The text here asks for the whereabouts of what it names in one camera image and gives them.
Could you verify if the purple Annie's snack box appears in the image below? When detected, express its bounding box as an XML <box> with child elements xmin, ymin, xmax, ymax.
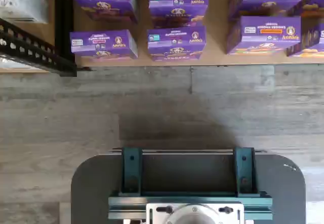
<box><xmin>287</xmin><ymin>23</ymin><xmax>324</xmax><ymax>58</ymax></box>
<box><xmin>149</xmin><ymin>0</ymin><xmax>210</xmax><ymax>29</ymax></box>
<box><xmin>227</xmin><ymin>15</ymin><xmax>302</xmax><ymax>55</ymax></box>
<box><xmin>229</xmin><ymin>0</ymin><xmax>303</xmax><ymax>19</ymax></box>
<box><xmin>288</xmin><ymin>0</ymin><xmax>324</xmax><ymax>19</ymax></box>
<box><xmin>147</xmin><ymin>25</ymin><xmax>207</xmax><ymax>62</ymax></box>
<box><xmin>72</xmin><ymin>0</ymin><xmax>139</xmax><ymax>24</ymax></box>
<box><xmin>69</xmin><ymin>29</ymin><xmax>139</xmax><ymax>59</ymax></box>

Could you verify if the white black patterned box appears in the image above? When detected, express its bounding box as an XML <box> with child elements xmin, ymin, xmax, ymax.
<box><xmin>0</xmin><ymin>0</ymin><xmax>49</xmax><ymax>23</ymax></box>

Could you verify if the black metal shelving unit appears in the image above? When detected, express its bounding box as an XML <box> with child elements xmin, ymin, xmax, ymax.
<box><xmin>54</xmin><ymin>0</ymin><xmax>324</xmax><ymax>78</ymax></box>
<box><xmin>0</xmin><ymin>0</ymin><xmax>78</xmax><ymax>78</ymax></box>

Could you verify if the silver robot mounting plate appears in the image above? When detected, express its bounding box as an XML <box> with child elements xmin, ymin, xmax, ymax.
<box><xmin>146</xmin><ymin>201</ymin><xmax>245</xmax><ymax>224</ymax></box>

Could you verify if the teal aluminium mounting frame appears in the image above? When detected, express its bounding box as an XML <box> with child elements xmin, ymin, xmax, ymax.
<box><xmin>108</xmin><ymin>146</ymin><xmax>273</xmax><ymax>221</ymax></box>

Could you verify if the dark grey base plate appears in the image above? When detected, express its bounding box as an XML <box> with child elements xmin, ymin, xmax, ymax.
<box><xmin>70</xmin><ymin>154</ymin><xmax>307</xmax><ymax>224</ymax></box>

